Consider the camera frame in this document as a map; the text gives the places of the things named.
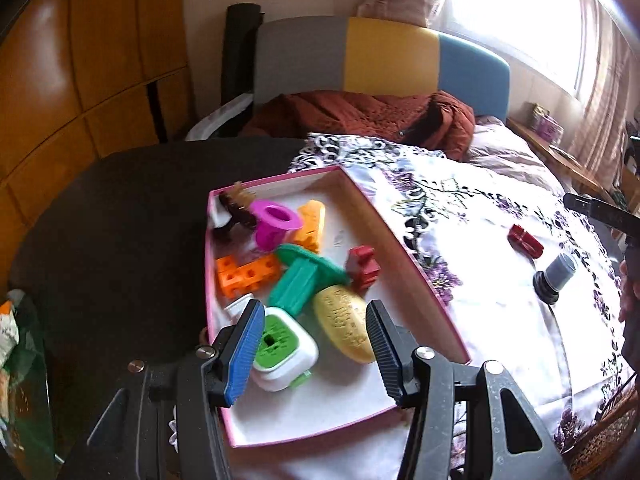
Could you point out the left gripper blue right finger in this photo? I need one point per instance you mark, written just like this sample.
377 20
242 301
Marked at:
393 347

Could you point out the red metallic lipstick tube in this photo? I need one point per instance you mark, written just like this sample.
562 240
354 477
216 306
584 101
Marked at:
525 242

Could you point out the white cloth on sofa arm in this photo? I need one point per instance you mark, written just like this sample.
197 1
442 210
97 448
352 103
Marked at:
210 124

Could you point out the white framed window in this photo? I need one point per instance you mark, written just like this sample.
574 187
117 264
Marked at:
549 36

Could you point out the red plastic block toy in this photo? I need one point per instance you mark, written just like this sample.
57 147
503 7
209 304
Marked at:
362 268

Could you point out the yellow perforated block toy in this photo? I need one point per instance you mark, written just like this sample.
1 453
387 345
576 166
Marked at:
310 234

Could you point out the white green square dispenser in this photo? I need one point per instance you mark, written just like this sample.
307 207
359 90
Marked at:
286 353

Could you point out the purple box on side table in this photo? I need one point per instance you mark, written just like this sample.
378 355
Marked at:
544 125

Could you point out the magenta plastic cup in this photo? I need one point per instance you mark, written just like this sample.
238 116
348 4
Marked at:
273 223

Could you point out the pink shallow cardboard box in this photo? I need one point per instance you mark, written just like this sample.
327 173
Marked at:
320 253

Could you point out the wooden side table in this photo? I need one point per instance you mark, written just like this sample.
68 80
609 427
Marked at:
565 169

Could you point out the right beige curtain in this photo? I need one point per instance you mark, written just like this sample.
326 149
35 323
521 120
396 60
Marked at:
599 140

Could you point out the white floral embroidered tablecloth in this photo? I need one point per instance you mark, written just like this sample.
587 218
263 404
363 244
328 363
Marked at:
453 219

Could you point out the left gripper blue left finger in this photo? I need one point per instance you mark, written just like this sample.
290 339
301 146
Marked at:
240 348

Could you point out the yellow patterned oval soap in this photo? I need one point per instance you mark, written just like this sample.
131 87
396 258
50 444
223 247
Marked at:
341 314

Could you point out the wooden wardrobe panels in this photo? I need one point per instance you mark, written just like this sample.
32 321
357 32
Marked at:
81 80

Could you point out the person's hand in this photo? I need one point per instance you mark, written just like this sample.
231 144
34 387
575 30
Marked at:
629 297

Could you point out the orange L-shaped block toy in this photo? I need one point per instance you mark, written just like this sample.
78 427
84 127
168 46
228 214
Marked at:
235 281

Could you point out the grey yellow blue sofa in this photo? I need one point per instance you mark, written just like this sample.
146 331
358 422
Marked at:
376 57

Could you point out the rust brown quilted jacket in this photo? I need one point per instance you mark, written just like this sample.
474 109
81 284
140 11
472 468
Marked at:
436 121

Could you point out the pale pink quilted blanket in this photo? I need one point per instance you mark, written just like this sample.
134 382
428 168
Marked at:
497 148

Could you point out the silver black cylinder container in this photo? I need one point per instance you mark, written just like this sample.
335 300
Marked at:
549 282

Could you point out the colourful snack bag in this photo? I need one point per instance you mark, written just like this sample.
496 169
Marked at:
26 427

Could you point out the green plastic bucket toy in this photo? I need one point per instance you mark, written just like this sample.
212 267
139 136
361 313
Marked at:
305 275

